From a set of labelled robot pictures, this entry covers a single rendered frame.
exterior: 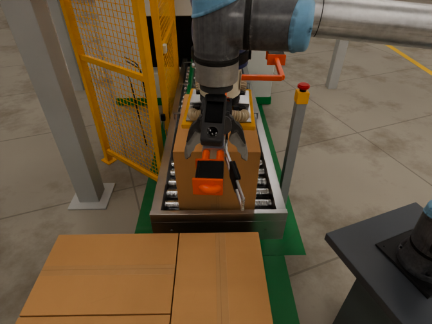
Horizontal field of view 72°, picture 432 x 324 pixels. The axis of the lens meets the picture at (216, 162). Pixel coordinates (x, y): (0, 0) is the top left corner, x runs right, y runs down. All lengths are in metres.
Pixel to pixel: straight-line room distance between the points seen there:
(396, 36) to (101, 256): 1.38
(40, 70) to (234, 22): 1.62
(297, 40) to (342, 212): 2.08
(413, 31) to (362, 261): 0.84
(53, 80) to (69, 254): 1.03
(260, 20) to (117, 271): 1.20
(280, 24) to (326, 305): 1.73
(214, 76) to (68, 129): 1.70
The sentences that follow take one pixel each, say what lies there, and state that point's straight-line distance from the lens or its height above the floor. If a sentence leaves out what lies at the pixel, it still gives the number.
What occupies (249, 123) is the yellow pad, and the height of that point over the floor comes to 1.14.
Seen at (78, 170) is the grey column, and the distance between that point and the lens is 2.40.
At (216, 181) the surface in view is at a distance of 0.71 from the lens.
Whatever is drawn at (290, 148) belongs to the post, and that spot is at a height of 0.61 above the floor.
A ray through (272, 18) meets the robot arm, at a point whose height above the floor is 1.62.
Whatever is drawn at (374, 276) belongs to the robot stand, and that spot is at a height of 0.75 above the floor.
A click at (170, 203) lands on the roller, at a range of 1.68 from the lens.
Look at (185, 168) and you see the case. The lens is 1.41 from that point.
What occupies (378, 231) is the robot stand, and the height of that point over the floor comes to 0.75.
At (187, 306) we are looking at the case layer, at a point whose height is 0.54.
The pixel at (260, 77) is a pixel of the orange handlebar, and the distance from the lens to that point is 1.30.
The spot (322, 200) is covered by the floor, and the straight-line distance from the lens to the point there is 2.59.
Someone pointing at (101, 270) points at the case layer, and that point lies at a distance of 1.50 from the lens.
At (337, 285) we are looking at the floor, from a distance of 2.14.
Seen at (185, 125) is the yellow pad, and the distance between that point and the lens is 1.18.
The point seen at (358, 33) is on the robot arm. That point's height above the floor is 1.57.
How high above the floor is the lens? 1.74
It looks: 38 degrees down
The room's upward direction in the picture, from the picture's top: straight up
